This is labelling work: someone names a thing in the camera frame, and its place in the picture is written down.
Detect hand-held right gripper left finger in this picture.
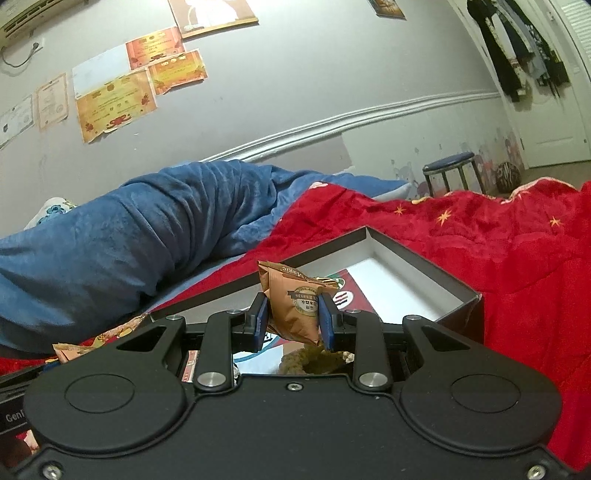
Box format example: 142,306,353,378
92,292,269,391

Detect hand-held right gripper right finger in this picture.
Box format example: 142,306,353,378
318,292,490,391

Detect black cardboard box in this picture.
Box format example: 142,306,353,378
148,225,485,385

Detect blue fleece blanket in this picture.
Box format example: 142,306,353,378
0,160,411,354

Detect floral pillow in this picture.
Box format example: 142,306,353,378
23,197,78,232

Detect red printed blanket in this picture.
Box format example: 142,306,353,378
0,179,591,472

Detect blue topped metal stool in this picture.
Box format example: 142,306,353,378
422,152,486,198

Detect brown patterned ball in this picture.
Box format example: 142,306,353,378
496,161,522,190

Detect large orange certificate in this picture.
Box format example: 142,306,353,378
76,69,158,144

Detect small orange certificate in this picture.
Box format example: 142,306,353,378
147,49,208,96

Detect white framed certificate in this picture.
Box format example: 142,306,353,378
0,95,36,150

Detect red orange certificate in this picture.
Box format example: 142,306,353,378
125,27,186,71

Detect white paper sheet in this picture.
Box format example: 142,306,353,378
71,43,133,99

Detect pink bordered certificate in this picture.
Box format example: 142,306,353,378
35,72,69,132

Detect white door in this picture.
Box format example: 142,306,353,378
505,0,591,169

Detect hanging dark clothes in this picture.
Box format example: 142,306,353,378
465,0,570,103

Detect cartoon wall stickers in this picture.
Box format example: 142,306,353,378
392,128,526,197

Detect large wall poster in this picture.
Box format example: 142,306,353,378
167,0,260,40

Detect small wall picture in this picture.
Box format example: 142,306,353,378
368,0,407,20

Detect air conditioner cable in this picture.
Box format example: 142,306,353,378
0,38,45,70

